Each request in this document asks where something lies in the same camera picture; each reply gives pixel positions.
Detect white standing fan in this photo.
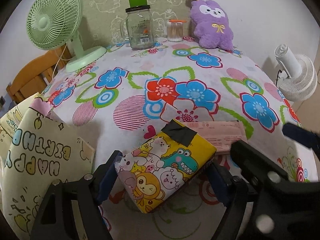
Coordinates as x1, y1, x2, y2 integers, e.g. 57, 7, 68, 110
274, 44, 318, 102

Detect cotton swab jar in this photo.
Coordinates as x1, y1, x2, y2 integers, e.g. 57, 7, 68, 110
167, 20, 186, 42

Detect yellow cartoon tissue pack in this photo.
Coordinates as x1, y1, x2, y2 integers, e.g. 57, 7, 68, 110
115, 119, 216, 213

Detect yellow patterned fabric box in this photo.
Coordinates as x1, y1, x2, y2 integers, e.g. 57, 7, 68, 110
1, 93, 95, 239

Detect glass jar green lid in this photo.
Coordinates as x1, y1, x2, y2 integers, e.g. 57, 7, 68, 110
120, 0, 155, 50

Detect floral tablecloth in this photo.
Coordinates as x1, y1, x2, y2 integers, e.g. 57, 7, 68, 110
44, 37, 318, 239

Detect purple plush bunny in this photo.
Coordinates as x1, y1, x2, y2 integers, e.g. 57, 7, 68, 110
190, 0, 234, 51

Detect green desk fan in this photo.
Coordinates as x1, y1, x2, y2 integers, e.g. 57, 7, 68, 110
26, 0, 106, 73

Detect pink paper packet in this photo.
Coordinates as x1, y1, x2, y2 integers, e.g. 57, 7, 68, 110
183, 121, 247, 155

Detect wall power outlet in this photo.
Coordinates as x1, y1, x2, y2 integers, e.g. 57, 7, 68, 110
0, 96, 5, 108

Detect green patterned backboard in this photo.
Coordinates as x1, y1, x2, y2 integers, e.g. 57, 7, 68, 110
79, 0, 190, 49

